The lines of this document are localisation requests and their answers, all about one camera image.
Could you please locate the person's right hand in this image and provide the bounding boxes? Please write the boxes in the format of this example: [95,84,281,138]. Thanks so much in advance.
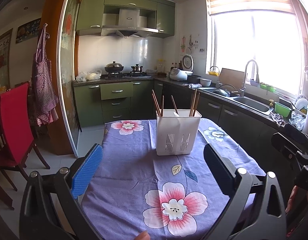
[285,186,308,214]

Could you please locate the gas stove top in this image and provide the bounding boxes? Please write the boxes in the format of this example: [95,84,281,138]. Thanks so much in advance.
[105,72,151,80]

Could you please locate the stainless range hood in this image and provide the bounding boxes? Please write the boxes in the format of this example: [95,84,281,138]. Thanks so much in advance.
[101,8,159,38]

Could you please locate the white plastic utensil holder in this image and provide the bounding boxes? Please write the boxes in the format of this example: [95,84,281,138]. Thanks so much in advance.
[156,109,202,156]

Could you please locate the purple floral tablecloth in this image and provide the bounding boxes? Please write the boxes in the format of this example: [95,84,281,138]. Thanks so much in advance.
[82,118,264,239]

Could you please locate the black wok with lid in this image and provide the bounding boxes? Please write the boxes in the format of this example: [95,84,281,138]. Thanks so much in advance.
[105,61,124,74]

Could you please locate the tall chrome kitchen faucet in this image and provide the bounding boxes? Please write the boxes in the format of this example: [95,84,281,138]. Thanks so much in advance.
[238,60,260,98]

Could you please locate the green upper cabinets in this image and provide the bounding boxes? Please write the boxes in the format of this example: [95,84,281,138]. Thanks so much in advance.
[76,0,175,38]

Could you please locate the small steel pot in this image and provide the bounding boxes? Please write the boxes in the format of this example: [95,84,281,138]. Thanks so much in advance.
[131,63,143,73]

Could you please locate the green lower cabinets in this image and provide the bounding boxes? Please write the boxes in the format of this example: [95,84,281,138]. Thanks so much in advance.
[73,78,154,128]

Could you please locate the person's left hand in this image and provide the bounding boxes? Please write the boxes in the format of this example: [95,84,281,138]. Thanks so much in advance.
[134,230,151,240]

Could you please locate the window roller blind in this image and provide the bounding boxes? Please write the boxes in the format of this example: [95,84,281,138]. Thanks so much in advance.
[206,0,295,15]

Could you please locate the dark counter cabinets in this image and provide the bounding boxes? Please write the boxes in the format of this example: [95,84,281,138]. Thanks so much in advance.
[153,77,308,196]

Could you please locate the purple checkered apron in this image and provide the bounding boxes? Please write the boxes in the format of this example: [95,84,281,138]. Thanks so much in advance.
[32,24,59,126]

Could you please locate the stainless double sink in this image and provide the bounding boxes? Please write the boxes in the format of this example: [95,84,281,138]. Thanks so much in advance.
[199,87,274,115]

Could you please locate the white bowl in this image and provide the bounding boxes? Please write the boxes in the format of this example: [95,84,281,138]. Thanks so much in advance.
[199,79,212,87]

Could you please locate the green cabinets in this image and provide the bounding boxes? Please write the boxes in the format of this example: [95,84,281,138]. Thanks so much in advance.
[76,0,175,38]
[73,78,154,128]

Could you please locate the wooden cutting board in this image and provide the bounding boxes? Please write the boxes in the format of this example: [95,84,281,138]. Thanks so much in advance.
[219,68,244,90]

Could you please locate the white rice cooker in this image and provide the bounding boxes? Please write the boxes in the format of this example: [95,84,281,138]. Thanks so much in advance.
[169,55,194,81]

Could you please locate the red-covered wooden chair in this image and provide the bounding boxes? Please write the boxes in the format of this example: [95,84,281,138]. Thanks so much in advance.
[0,81,51,210]

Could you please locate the glass sliding door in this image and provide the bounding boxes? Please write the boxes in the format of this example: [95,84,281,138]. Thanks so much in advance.
[56,0,80,158]

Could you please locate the green plastic basin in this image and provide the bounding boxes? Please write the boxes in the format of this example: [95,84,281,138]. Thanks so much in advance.
[274,102,292,118]

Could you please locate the bamboo chopstick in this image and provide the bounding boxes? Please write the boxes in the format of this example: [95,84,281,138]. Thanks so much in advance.
[152,93,161,117]
[189,89,197,116]
[171,95,178,115]
[160,95,164,117]
[151,89,161,117]
[191,93,200,116]

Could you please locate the white plastic bags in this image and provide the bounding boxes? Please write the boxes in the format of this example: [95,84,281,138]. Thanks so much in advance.
[75,69,102,82]

